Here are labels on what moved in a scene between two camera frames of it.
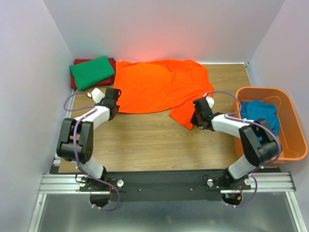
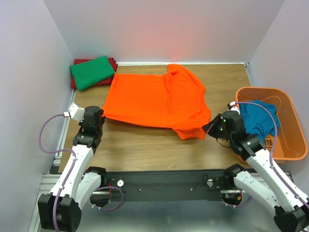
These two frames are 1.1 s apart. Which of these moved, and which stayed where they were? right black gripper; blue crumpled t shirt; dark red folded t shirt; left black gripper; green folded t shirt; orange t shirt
Moved: left black gripper; orange t shirt; right black gripper
Stayed: dark red folded t shirt; green folded t shirt; blue crumpled t shirt
